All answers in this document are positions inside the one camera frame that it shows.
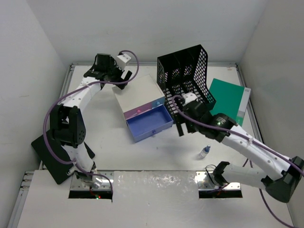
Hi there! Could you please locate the white drawer organizer box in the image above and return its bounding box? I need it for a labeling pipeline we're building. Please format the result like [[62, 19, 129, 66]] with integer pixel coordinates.
[[112, 75, 165, 120]]

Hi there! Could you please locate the small clear dropper bottle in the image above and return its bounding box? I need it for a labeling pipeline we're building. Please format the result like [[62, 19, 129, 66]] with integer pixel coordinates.
[[199, 145, 211, 159]]

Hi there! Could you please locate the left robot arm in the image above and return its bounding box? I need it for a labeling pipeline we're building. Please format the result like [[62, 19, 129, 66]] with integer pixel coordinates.
[[46, 50, 136, 173]]

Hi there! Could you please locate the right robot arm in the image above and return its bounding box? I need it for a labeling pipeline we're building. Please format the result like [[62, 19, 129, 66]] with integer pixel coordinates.
[[173, 96, 304, 203]]

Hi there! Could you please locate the green notebook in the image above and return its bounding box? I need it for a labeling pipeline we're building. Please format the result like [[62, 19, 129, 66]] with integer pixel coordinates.
[[209, 78, 251, 126]]

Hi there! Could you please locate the black mesh file organizer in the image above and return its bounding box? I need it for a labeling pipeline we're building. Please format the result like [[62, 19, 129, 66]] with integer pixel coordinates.
[[157, 45, 216, 121]]

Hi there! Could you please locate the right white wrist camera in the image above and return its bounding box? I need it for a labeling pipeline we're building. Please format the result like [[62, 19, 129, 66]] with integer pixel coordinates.
[[182, 93, 198, 105]]

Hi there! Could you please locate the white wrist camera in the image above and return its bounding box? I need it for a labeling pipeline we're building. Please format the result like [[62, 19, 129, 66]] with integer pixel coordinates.
[[116, 54, 132, 70], [182, 93, 198, 105]]

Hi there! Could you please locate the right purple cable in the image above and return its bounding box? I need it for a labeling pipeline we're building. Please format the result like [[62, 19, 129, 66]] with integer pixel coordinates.
[[172, 95, 304, 228]]

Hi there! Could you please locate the purple cable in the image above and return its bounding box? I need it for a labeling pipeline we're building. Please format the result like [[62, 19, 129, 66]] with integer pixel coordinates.
[[172, 95, 304, 228], [42, 49, 140, 193]]

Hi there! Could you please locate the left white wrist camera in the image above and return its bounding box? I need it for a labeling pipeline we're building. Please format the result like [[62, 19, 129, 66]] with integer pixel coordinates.
[[116, 54, 132, 70]]

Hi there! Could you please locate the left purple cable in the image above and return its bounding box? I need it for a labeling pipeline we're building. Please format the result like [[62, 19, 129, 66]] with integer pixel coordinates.
[[42, 49, 140, 193]]

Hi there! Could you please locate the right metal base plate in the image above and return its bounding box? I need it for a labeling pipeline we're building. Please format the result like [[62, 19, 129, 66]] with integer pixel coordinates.
[[195, 171, 241, 191]]

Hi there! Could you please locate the metal base plate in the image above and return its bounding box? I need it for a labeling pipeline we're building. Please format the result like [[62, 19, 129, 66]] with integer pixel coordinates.
[[70, 170, 114, 191], [195, 171, 241, 191]]

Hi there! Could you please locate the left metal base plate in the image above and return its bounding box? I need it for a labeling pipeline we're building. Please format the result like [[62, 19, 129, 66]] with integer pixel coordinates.
[[70, 170, 114, 191]]

